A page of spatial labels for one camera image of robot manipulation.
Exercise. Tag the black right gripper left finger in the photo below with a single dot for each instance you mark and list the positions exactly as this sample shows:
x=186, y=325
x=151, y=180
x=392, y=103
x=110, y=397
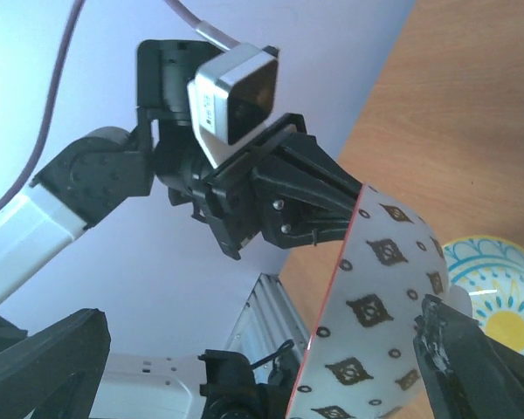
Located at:
x=56, y=372

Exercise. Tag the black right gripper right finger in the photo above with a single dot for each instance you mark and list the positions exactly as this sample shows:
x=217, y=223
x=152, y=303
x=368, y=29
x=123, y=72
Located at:
x=466, y=374

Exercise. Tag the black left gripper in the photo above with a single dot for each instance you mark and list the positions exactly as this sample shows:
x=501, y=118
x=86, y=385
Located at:
x=284, y=161

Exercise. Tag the yellow blue sun bowl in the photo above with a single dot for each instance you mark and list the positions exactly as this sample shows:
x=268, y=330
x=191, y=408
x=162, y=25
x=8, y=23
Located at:
x=491, y=270

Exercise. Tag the pink patterned bowl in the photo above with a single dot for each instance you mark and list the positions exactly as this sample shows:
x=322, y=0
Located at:
x=360, y=361

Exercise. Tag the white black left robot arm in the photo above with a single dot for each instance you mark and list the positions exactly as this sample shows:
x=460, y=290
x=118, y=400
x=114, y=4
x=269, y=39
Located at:
x=95, y=174

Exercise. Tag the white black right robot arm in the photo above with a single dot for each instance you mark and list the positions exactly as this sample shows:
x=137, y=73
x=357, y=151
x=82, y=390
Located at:
x=216, y=384

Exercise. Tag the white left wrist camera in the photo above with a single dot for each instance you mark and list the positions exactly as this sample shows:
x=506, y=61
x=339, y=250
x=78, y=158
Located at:
x=231, y=97

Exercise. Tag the left aluminium corner post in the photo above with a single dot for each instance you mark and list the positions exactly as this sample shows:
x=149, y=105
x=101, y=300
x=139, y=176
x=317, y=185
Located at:
x=267, y=321

